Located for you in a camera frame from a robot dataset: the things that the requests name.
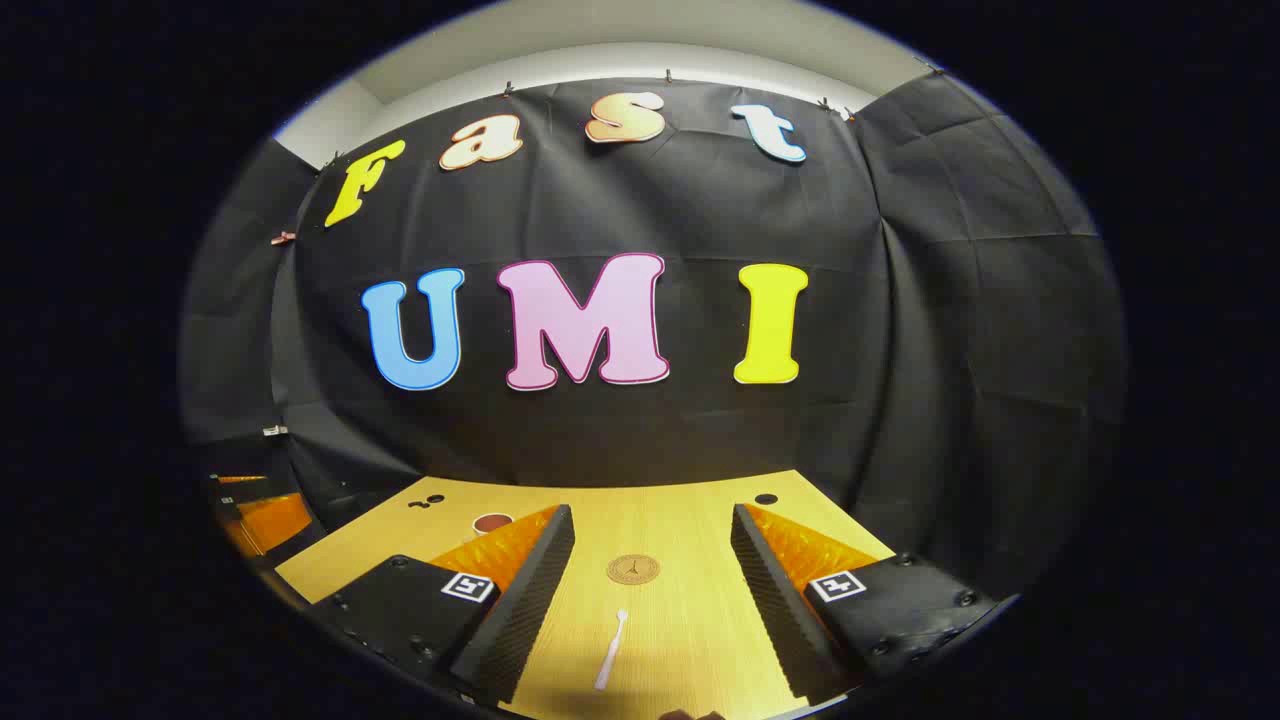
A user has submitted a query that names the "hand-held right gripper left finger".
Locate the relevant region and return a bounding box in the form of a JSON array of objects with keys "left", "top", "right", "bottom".
[{"left": 308, "top": 504, "right": 577, "bottom": 707}]

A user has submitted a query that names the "black backdrop cloth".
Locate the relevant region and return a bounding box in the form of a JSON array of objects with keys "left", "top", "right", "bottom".
[{"left": 180, "top": 72, "right": 1129, "bottom": 601}]

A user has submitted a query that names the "white toothbrush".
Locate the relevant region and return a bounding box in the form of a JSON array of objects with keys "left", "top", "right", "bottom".
[{"left": 594, "top": 608, "right": 630, "bottom": 692}]

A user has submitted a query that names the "wooden desktop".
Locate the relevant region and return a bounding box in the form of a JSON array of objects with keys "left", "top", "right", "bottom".
[{"left": 275, "top": 470, "right": 896, "bottom": 720}]

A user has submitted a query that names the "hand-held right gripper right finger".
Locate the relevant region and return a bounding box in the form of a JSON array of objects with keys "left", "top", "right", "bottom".
[{"left": 729, "top": 503, "right": 998, "bottom": 703}]

